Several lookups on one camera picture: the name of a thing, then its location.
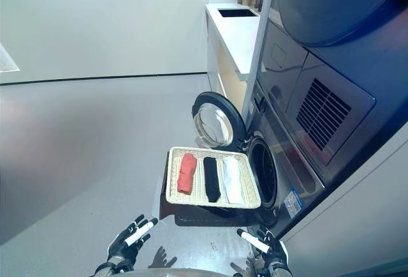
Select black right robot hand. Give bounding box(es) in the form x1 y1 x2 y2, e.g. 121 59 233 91
237 225 289 270

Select white counter cabinet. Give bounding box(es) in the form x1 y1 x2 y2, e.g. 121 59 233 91
205 2 262 112

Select black recessed sink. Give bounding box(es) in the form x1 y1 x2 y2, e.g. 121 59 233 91
217 7 261 19

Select dark grey washing machine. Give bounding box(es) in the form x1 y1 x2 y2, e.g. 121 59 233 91
240 77 326 238

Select dark grey stacked dryer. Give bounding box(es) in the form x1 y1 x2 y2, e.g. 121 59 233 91
254 0 408 182

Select round washing machine door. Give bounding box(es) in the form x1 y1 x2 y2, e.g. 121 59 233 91
191 91 248 150

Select red cloth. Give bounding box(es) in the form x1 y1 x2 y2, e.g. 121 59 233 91
177 153 197 195

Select white cloth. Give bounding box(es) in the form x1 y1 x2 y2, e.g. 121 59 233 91
222 156 245 204

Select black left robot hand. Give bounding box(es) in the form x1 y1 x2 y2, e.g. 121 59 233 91
106 214 159 268

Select white enclosure side panel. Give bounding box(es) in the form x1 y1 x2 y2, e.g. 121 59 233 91
240 0 278 121
277 123 408 277

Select black cloth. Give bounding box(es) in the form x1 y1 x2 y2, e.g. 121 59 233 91
203 156 221 203

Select blue energy label sticker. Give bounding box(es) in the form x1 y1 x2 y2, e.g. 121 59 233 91
283 189 303 219

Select white wicker basket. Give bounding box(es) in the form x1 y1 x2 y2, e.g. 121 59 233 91
165 146 262 210

